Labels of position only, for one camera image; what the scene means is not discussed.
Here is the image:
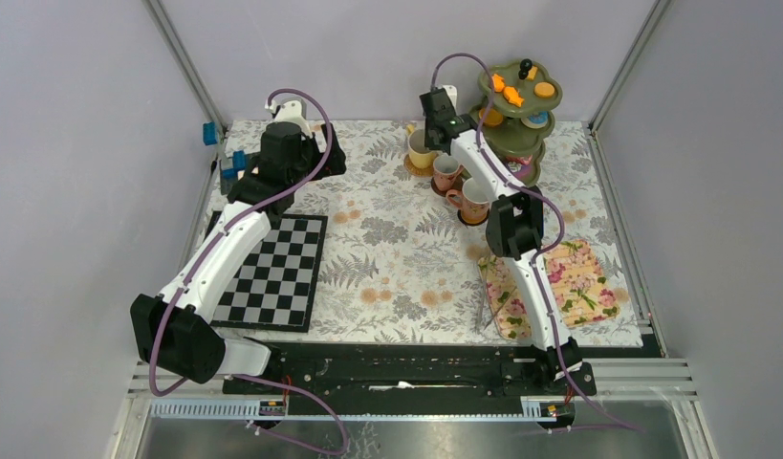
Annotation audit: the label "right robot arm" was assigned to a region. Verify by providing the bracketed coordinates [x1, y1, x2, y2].
[420, 86, 582, 394]

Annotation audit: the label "orange bear cookie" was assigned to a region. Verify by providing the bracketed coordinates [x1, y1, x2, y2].
[491, 74, 507, 93]

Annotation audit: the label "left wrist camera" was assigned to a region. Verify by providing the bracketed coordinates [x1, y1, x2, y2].
[265, 98, 313, 138]

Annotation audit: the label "black white chessboard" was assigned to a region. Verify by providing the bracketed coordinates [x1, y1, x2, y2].
[211, 214, 329, 333]

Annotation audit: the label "large pink floral mug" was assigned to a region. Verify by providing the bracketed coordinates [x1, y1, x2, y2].
[446, 178, 489, 219]

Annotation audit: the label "blue frosted donut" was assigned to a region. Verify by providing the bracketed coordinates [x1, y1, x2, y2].
[521, 111, 550, 129]

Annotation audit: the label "small orange cookie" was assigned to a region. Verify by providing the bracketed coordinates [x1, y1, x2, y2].
[501, 86, 524, 108]

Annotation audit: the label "purple candy packet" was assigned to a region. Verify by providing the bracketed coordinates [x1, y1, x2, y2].
[507, 162, 533, 180]

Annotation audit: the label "metal tongs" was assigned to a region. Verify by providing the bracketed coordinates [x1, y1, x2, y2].
[478, 255, 523, 339]

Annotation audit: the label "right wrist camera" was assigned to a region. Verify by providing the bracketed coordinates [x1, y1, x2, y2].
[442, 85, 458, 109]

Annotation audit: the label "toy block set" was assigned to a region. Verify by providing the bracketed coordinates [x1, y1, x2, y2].
[218, 150, 257, 196]

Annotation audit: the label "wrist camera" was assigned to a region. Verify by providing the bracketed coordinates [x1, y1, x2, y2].
[442, 85, 458, 109]
[265, 98, 313, 138]

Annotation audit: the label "green three-tier serving stand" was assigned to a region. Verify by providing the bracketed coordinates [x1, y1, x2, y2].
[469, 58, 563, 187]

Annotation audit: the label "yellow mug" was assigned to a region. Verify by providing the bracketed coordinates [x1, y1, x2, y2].
[406, 124, 437, 170]

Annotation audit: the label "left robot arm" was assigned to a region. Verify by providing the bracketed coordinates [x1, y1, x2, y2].
[130, 120, 346, 396]

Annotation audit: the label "floral snack tray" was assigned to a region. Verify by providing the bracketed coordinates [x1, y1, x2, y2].
[514, 239, 621, 339]

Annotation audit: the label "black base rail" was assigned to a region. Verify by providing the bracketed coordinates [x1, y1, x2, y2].
[204, 340, 598, 418]

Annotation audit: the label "blue clip on frame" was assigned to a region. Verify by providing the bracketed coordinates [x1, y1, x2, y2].
[202, 121, 219, 146]

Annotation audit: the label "round orange biscuit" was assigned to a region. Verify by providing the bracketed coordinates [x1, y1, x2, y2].
[533, 81, 557, 98]

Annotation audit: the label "black orange face coaster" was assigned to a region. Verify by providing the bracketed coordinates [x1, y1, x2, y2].
[457, 209, 489, 227]

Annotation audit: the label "floral tablecloth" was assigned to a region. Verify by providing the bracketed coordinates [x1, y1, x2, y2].
[169, 120, 645, 348]

